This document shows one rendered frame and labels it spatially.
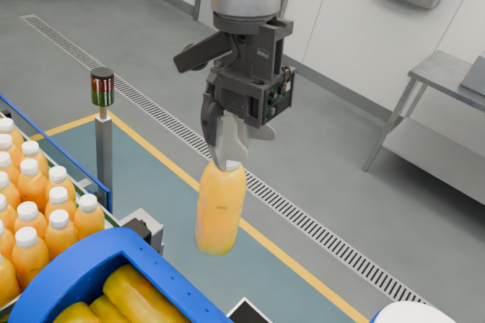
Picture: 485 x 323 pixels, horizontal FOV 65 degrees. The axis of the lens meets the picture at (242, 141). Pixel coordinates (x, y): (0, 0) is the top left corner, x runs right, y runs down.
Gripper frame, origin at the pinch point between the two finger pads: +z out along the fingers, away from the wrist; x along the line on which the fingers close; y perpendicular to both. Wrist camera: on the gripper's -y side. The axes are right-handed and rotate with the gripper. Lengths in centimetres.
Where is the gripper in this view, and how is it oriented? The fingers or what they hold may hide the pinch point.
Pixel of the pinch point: (229, 153)
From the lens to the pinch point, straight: 53.4
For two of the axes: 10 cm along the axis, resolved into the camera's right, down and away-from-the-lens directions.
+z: -0.3, 8.3, 5.6
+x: 6.1, -4.4, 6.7
